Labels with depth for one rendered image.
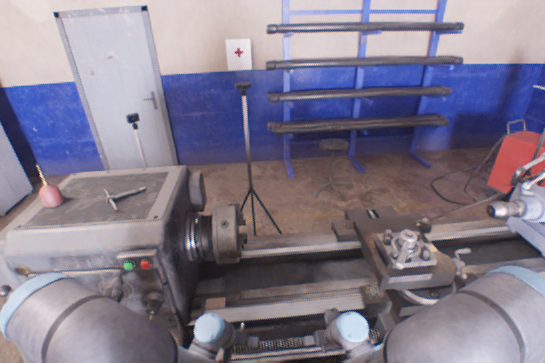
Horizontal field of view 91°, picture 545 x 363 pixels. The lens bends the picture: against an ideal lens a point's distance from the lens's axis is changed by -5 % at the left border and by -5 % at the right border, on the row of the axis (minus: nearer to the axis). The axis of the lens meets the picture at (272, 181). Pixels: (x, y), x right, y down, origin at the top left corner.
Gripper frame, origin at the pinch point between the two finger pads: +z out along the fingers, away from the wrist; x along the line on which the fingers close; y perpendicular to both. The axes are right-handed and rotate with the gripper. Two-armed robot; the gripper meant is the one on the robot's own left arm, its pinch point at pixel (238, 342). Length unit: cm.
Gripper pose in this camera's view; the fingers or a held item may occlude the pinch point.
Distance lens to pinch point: 132.0
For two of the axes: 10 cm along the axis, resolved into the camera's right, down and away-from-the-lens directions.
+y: 1.0, -8.0, 5.9
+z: 2.0, 6.0, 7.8
